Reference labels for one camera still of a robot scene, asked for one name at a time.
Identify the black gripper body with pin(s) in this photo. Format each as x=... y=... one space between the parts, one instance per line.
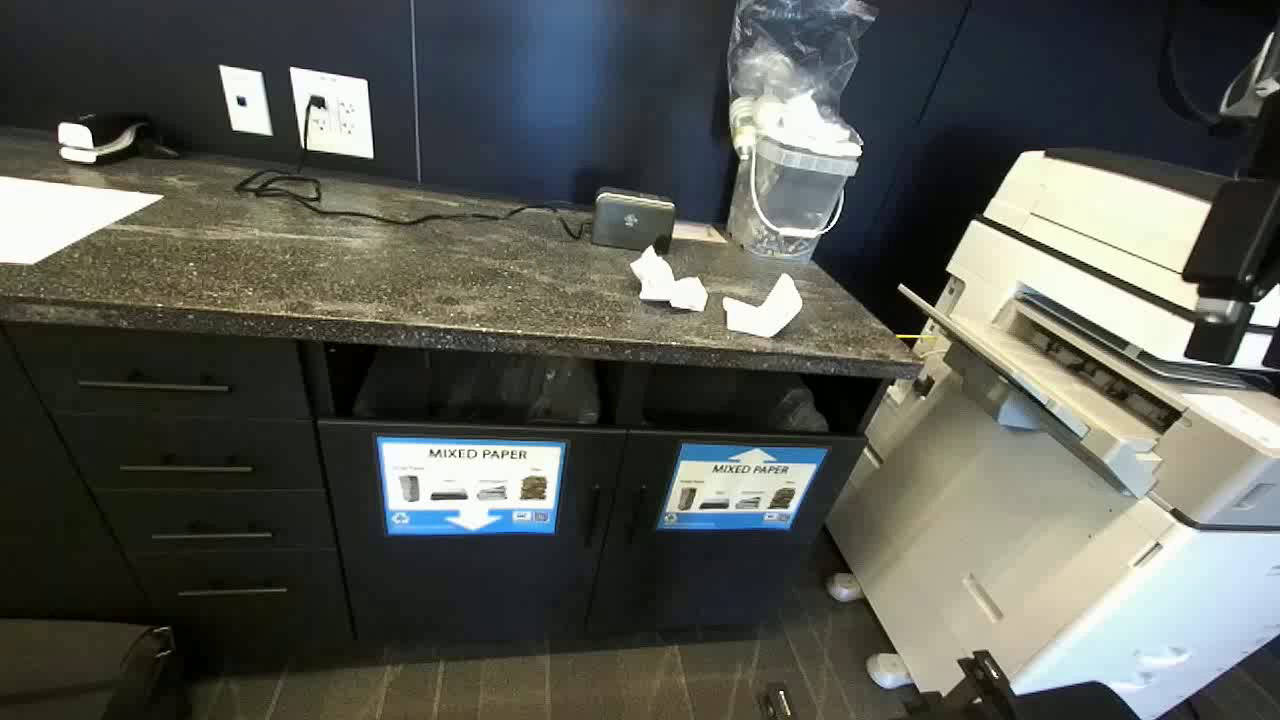
x=1242 y=235

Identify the small dark floor object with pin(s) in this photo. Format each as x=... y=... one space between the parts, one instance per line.
x=779 y=703

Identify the clear plastic bucket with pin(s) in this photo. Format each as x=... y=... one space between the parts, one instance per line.
x=800 y=194

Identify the black counter cabinet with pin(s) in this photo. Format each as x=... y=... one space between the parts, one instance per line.
x=267 y=265

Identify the flat white paper sheet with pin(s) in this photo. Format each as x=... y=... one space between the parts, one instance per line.
x=62 y=215

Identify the blue mixed paper label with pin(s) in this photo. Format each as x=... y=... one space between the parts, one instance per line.
x=741 y=485
x=469 y=485

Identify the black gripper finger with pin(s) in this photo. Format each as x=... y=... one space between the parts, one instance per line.
x=1217 y=336

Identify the black bin door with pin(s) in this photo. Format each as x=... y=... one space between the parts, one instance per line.
x=722 y=580
x=465 y=586

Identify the large white office printer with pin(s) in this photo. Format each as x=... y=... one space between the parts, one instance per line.
x=1064 y=505

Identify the clear plastic bag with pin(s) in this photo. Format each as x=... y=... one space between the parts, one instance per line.
x=790 y=55

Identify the white double wall outlet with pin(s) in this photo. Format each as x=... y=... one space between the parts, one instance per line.
x=334 y=112

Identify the small grey box device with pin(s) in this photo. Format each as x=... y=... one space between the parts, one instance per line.
x=634 y=218

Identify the black cabinet drawer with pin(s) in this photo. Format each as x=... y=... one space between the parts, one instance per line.
x=163 y=366
x=185 y=445
x=213 y=514
x=240 y=615

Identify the white stapler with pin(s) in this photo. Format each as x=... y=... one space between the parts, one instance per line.
x=88 y=140

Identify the small white wall plate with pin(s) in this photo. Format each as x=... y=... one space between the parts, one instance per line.
x=245 y=100

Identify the black bin liner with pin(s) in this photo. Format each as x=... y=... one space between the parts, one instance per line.
x=480 y=394
x=724 y=401

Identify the small beige card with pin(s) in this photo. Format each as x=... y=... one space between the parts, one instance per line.
x=699 y=235

